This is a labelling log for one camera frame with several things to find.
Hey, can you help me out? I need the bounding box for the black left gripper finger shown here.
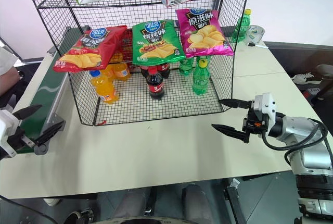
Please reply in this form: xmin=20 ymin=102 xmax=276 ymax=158
xmin=12 ymin=104 xmax=43 ymax=121
xmin=34 ymin=120 xmax=66 ymax=147

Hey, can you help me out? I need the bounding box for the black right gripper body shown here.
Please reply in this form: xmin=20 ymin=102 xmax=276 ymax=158
xmin=242 ymin=107 xmax=269 ymax=144

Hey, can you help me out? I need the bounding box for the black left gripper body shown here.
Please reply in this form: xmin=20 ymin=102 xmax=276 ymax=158
xmin=7 ymin=127 xmax=36 ymax=154

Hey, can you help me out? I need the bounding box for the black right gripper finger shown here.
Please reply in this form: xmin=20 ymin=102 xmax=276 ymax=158
xmin=211 ymin=123 xmax=247 ymax=143
xmin=218 ymin=98 xmax=252 ymax=109

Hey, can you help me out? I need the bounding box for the green conveyor belt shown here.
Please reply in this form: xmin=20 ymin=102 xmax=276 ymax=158
xmin=10 ymin=26 xmax=91 ymax=156

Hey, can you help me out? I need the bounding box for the green soda bottle yellow cap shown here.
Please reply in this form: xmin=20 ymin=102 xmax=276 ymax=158
xmin=229 ymin=8 xmax=252 ymax=44
xmin=192 ymin=56 xmax=212 ymax=96
xmin=178 ymin=57 xmax=195 ymax=77

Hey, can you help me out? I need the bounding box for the person in white shirt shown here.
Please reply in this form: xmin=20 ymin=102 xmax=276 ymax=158
xmin=0 ymin=43 xmax=21 ymax=97

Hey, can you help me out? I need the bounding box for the white sneaker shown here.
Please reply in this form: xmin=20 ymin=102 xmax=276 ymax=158
xmin=290 ymin=72 xmax=316 ymax=83

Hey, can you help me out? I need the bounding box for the black metal table leg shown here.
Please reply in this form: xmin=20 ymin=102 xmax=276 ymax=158
xmin=225 ymin=179 xmax=248 ymax=224

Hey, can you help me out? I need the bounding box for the orange soda bottle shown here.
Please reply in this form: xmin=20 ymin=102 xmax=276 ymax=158
xmin=101 ymin=64 xmax=114 ymax=79
xmin=112 ymin=62 xmax=132 ymax=82
xmin=89 ymin=69 xmax=119 ymax=104

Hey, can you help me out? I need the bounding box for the magenta potato chips bag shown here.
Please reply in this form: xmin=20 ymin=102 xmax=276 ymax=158
xmin=175 ymin=8 xmax=235 ymax=58

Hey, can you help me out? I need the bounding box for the cola bottle red label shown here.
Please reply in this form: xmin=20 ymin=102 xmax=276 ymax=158
xmin=140 ymin=65 xmax=155 ymax=78
xmin=145 ymin=67 xmax=166 ymax=101
xmin=156 ymin=62 xmax=171 ymax=79

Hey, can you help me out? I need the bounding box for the red potato chips bag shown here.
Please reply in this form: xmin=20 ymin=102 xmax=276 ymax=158
xmin=53 ymin=25 xmax=128 ymax=73

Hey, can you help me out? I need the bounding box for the green potato chips bag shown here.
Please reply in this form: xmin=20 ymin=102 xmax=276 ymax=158
xmin=131 ymin=19 xmax=186 ymax=66

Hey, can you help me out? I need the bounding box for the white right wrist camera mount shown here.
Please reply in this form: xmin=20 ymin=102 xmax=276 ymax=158
xmin=250 ymin=92 xmax=277 ymax=131

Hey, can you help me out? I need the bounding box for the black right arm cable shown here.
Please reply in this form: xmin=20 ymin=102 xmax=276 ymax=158
xmin=261 ymin=118 xmax=329 ymax=165

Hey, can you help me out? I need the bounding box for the black wire three-tier rack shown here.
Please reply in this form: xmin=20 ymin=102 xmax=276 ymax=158
xmin=23 ymin=0 xmax=252 ymax=127

